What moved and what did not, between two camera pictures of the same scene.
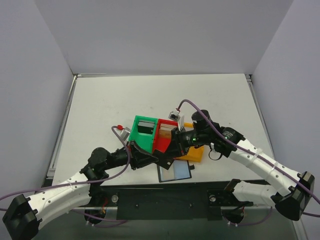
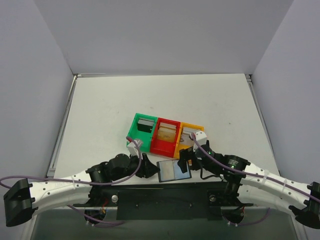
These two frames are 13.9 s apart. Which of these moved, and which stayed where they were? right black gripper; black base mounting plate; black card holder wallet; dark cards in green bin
Moved: right black gripper
Stayed: black card holder wallet; dark cards in green bin; black base mounting plate
